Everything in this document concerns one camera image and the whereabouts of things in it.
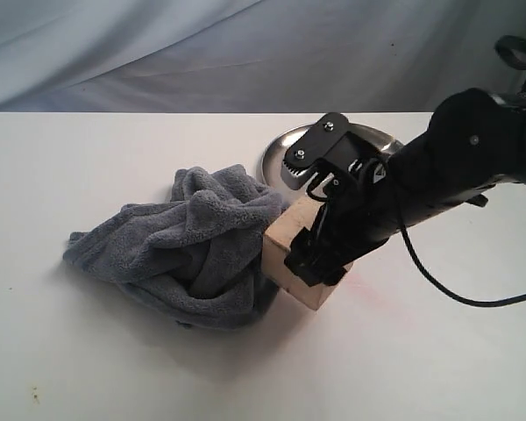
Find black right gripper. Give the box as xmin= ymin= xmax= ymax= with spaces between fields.
xmin=284 ymin=89 xmax=526 ymax=286

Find light wooden cube block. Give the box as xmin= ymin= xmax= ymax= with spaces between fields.
xmin=261 ymin=196 xmax=352 ymax=310

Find grey-blue fleece towel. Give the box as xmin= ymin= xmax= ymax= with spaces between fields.
xmin=62 ymin=165 xmax=286 ymax=330

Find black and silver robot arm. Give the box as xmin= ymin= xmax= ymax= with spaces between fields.
xmin=282 ymin=35 xmax=526 ymax=286

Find round stainless steel plate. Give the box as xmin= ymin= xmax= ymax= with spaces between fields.
xmin=257 ymin=123 xmax=403 ymax=203

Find white backdrop sheet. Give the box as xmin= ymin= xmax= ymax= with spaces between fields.
xmin=0 ymin=1 xmax=526 ymax=112

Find black cable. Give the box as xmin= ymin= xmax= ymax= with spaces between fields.
xmin=306 ymin=34 xmax=526 ymax=308

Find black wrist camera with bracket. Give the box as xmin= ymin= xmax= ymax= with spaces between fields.
xmin=281 ymin=112 xmax=379 ymax=190

